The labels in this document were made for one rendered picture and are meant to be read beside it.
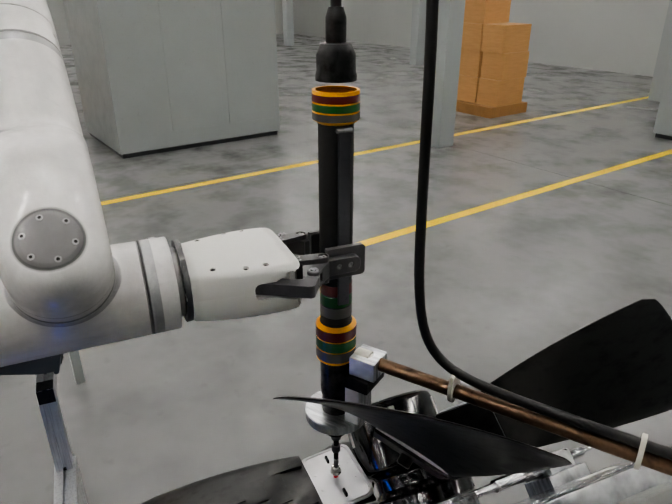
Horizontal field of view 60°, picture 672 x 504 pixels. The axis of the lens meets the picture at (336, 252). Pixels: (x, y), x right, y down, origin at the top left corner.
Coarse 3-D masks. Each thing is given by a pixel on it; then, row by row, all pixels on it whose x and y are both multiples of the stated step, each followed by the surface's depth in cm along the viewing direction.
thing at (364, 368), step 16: (384, 352) 61; (352, 368) 61; (368, 368) 60; (352, 384) 61; (368, 384) 60; (352, 400) 63; (368, 400) 64; (320, 416) 65; (336, 416) 65; (352, 416) 63; (320, 432) 64; (336, 432) 64
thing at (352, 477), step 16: (304, 464) 73; (320, 464) 73; (352, 464) 72; (320, 480) 70; (336, 480) 70; (352, 480) 70; (368, 480) 70; (320, 496) 68; (336, 496) 68; (352, 496) 68; (368, 496) 68
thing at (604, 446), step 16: (384, 368) 60; (400, 368) 59; (432, 384) 57; (448, 384) 56; (464, 400) 56; (480, 400) 55; (496, 400) 54; (512, 416) 53; (528, 416) 53; (544, 416) 52; (560, 432) 51; (576, 432) 51; (608, 448) 49; (624, 448) 49; (656, 464) 48
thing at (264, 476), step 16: (256, 464) 74; (272, 464) 73; (288, 464) 73; (208, 480) 74; (224, 480) 73; (240, 480) 72; (256, 480) 71; (272, 480) 70; (288, 480) 70; (304, 480) 70; (160, 496) 74; (176, 496) 73; (192, 496) 71; (208, 496) 70; (224, 496) 69; (240, 496) 69; (256, 496) 68; (272, 496) 68; (288, 496) 68; (304, 496) 68
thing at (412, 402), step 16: (384, 400) 72; (400, 400) 72; (416, 400) 72; (432, 416) 73; (352, 432) 73; (368, 432) 71; (352, 448) 74; (368, 448) 71; (384, 448) 70; (368, 464) 71; (384, 464) 69; (384, 480) 71; (400, 480) 70; (416, 480) 69; (432, 480) 69; (448, 480) 68; (464, 480) 69; (384, 496) 70; (400, 496) 67; (416, 496) 66; (432, 496) 66; (448, 496) 66
